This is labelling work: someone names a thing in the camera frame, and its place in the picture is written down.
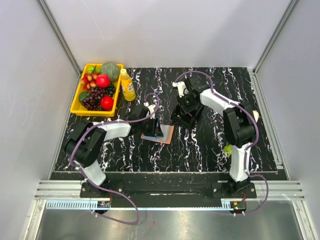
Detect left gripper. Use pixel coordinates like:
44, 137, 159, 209
139, 116, 164, 138

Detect pink leather card holder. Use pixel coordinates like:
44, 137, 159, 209
141, 124, 174, 144

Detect black card box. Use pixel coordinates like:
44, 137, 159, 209
170, 104, 204, 130

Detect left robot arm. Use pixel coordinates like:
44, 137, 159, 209
62, 103, 163, 198

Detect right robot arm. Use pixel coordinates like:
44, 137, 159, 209
172, 78, 259, 198

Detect yellow juice bottle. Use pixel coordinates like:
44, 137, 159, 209
120, 68, 136, 102

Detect red pomegranate lower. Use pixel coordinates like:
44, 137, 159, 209
100, 96, 114, 111

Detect red pomegranate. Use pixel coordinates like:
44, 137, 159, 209
95, 74, 111, 88
100, 96, 114, 111

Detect small black grape bunch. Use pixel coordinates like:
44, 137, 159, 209
106, 83, 117, 97

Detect dark purple grape bunch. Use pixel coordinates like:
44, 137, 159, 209
80, 86, 107, 111

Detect red pomegranate upper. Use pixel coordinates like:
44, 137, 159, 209
95, 74, 111, 88

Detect green melon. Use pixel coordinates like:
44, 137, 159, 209
100, 62, 121, 82

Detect yellow plastic tray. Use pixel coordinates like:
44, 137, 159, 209
70, 63, 121, 117

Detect small red fruit bunch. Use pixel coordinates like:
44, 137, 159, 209
80, 73, 98, 92

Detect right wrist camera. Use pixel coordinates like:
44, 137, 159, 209
172, 81, 189, 98

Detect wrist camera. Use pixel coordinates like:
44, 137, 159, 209
143, 102, 157, 119
172, 81, 189, 98

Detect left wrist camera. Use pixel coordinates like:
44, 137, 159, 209
143, 102, 157, 119

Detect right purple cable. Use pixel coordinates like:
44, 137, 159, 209
173, 70, 270, 217

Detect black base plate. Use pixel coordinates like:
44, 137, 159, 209
79, 172, 258, 208

